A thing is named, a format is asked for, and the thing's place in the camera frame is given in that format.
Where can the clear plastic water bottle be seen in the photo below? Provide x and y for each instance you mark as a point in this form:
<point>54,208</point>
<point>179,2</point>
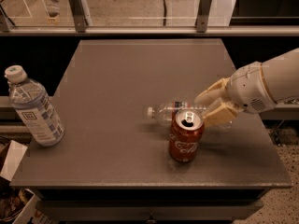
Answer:
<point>164,113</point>

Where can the metal railing post right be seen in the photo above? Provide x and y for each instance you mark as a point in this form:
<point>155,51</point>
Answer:
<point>202,15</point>

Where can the grey table drawer front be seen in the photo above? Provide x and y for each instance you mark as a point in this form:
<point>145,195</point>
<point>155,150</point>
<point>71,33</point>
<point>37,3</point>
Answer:
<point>95,211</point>

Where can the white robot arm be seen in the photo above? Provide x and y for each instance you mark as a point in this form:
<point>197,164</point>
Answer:
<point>282,76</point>

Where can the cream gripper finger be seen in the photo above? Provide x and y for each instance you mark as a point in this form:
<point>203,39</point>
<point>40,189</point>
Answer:
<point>220,112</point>
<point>217,90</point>

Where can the metal railing post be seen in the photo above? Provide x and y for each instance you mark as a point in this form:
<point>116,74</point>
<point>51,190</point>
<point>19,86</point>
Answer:
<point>78,15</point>
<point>202,15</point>

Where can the red coke can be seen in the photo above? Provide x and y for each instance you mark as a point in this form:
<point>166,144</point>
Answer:
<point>186,131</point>

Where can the white box with clutter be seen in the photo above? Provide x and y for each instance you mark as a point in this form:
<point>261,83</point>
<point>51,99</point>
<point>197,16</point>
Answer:
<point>18,206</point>

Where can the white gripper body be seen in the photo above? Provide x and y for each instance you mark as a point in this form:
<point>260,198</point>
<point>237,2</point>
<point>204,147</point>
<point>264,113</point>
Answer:
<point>249,88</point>

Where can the white cardboard box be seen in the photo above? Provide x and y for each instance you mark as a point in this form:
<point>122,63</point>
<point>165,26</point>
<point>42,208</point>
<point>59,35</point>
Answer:
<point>11,157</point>

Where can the metal railing post left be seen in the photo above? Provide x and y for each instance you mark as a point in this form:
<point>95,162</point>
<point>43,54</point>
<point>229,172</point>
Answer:
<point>78,15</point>

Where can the large labelled water bottle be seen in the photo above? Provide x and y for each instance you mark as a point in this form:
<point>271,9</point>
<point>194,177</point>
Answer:
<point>31,101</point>

